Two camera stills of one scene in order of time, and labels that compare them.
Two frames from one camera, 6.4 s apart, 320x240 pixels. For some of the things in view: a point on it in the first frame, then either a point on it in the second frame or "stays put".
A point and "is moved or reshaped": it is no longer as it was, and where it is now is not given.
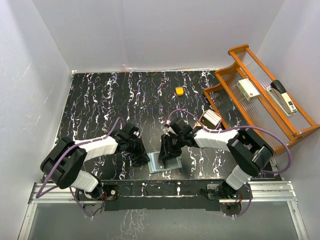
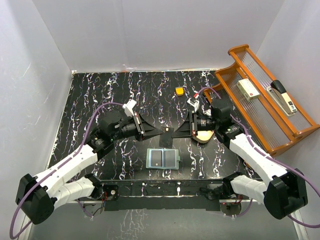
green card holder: x=155 y=165 is moved or reshaped
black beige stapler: x=281 y=95 stays put
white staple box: x=248 y=89 stays put
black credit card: x=160 y=165 is moved or reshaped
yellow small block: x=179 y=91 stays put
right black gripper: x=166 y=145 → x=186 y=130
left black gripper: x=140 y=155 → x=146 y=130
